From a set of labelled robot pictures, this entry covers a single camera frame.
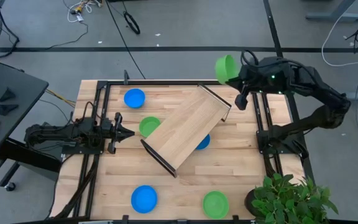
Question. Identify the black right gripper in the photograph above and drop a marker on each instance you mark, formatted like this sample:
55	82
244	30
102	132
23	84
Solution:
259	76

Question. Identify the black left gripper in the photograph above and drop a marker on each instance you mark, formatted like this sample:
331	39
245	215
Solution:
112	132

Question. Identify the large green plastic bowl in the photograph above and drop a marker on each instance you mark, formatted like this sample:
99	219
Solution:
215	204
224	70

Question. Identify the small green plastic bowl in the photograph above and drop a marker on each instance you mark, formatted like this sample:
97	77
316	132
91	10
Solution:
148	126

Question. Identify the small blue plastic bowl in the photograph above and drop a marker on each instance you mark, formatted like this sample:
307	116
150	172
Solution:
134	98

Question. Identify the large blue plastic bowl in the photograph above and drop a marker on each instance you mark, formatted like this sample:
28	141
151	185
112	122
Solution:
144	199
204	143

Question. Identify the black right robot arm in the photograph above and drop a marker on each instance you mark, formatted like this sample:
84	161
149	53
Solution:
322	116

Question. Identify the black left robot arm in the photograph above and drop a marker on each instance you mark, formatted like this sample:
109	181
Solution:
51	133

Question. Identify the wooden riser shelf black legs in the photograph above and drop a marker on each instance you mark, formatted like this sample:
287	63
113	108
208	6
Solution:
185	130

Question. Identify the black desk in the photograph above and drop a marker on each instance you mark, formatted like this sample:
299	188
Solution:
23	90

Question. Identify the black wedge block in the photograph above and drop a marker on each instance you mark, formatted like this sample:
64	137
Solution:
6	109
8	95

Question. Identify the potted green leafy plant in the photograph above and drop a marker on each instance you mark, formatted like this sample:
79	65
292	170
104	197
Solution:
284	202

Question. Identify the black aluminium rig frame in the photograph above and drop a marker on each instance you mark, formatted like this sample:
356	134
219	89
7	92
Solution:
182	82

